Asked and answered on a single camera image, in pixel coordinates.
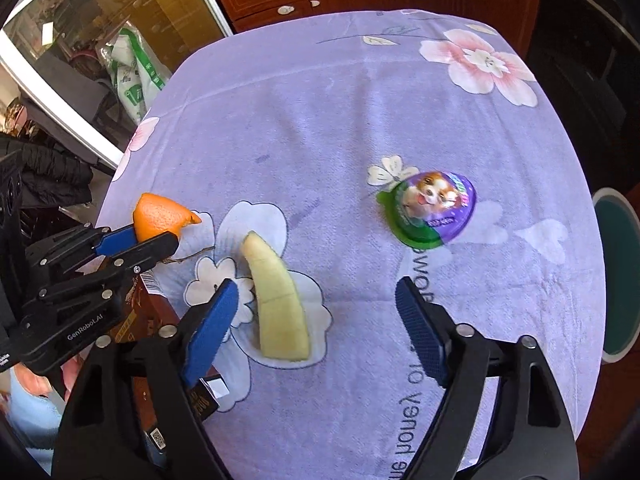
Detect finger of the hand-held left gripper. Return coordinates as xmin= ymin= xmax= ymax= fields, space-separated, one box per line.
xmin=22 ymin=232 xmax=181 ymax=318
xmin=25 ymin=224 xmax=139 ymax=275

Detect pale green melon rind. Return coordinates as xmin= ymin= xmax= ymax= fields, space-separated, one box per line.
xmin=241 ymin=231 xmax=311 ymax=362

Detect person's left hand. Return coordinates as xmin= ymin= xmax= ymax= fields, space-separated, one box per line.
xmin=11 ymin=361 xmax=55 ymax=397

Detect purple dog-print egg package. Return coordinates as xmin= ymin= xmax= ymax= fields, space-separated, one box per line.
xmin=376 ymin=170 xmax=478 ymax=248

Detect white-framed glass door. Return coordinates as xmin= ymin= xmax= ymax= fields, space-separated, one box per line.
xmin=0 ymin=0 xmax=236 ymax=176

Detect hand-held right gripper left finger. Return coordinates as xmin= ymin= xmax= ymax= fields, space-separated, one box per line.
xmin=50 ymin=277 xmax=240 ymax=480

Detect black jacket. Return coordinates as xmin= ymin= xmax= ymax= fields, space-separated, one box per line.
xmin=0 ymin=132 xmax=96 ymax=211

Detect brown snack box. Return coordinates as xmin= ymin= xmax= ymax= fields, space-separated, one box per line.
xmin=107 ymin=270 xmax=231 ymax=466

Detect green and white plastic bag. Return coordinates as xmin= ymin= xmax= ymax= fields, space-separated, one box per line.
xmin=97 ymin=27 xmax=166 ymax=126

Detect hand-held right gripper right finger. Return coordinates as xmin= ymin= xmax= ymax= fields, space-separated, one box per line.
xmin=395 ymin=276 xmax=581 ymax=480

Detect orange peel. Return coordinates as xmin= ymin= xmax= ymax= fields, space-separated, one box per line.
xmin=132 ymin=192 xmax=203 ymax=243

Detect light blue clothing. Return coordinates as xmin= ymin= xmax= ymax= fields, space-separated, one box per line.
xmin=7 ymin=375 xmax=68 ymax=463

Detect dark furniture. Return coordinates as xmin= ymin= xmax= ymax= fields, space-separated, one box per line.
xmin=530 ymin=0 xmax=640 ymax=191

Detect teal round stool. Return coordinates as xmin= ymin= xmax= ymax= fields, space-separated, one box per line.
xmin=592 ymin=187 xmax=640 ymax=365

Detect purple floral tablecloth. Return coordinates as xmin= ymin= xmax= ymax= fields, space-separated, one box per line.
xmin=95 ymin=7 xmax=608 ymax=480

